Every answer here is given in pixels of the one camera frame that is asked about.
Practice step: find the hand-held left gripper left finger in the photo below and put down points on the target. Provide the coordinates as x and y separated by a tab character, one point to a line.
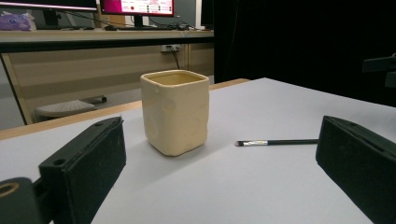
84	161

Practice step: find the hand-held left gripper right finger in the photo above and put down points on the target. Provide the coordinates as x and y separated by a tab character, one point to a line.
358	161

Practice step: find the black makeup brush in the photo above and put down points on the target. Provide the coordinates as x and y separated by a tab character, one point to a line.
280	142

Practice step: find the cream square ceramic cup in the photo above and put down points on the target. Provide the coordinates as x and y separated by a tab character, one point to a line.
176	118

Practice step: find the beige wooden office desk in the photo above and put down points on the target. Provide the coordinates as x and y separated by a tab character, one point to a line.
77	71

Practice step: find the dark stand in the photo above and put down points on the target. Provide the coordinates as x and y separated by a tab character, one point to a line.
379	65

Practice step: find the black keyboard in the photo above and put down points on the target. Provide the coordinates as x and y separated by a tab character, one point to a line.
65	28
146	28

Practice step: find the black computer mouse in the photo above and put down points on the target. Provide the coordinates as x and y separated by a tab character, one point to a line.
110	28

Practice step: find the black curtain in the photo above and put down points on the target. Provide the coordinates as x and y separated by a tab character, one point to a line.
295	40

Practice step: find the white power strip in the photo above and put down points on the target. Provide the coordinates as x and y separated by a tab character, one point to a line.
170	48

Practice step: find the purple tissue pack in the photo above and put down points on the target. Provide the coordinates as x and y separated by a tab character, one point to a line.
15	21

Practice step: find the wide black monitor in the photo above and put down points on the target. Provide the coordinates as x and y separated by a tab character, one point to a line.
49	3

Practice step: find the monitor with pink screen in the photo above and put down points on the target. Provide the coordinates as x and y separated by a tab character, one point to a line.
137	6

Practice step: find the dark monitor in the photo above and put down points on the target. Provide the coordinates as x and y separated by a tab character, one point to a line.
207	12

